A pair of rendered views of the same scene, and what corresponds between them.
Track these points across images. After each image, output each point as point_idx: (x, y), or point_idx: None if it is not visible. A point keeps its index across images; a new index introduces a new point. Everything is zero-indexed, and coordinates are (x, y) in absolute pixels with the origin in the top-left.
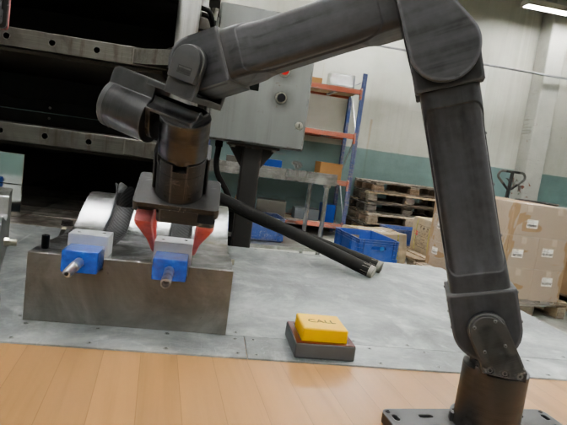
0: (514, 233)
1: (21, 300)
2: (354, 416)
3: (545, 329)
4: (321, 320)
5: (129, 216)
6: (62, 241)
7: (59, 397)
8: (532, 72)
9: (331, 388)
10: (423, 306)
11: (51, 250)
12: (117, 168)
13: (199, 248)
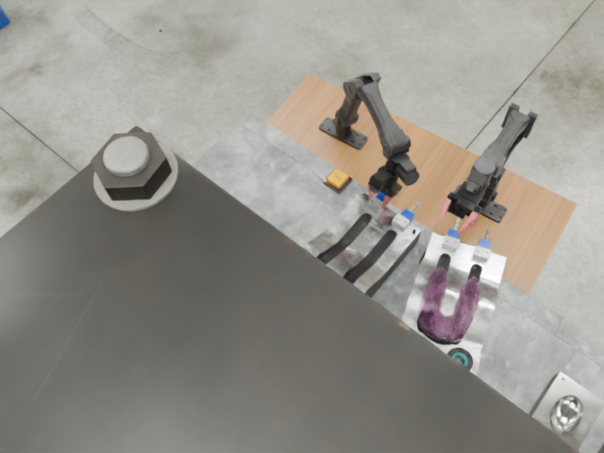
0: None
1: (412, 260)
2: (364, 154)
3: (219, 148)
4: (336, 177)
5: (355, 267)
6: (403, 241)
7: (424, 194)
8: None
9: (357, 164)
10: (244, 188)
11: (413, 229)
12: None
13: (345, 226)
